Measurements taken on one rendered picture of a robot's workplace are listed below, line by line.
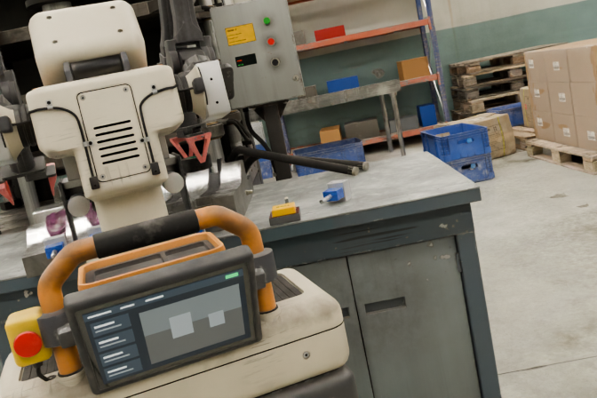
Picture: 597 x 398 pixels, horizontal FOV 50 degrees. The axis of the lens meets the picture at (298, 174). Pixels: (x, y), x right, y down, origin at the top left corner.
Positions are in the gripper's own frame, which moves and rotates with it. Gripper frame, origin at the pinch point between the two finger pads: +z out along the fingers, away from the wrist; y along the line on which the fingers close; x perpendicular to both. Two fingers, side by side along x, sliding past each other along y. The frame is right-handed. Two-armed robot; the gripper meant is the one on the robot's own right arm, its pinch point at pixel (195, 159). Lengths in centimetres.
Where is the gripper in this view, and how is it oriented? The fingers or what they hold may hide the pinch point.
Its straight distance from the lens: 173.6
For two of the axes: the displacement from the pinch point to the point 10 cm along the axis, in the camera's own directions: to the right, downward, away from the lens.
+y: -5.6, -0.3, 8.3
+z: 2.1, 9.6, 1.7
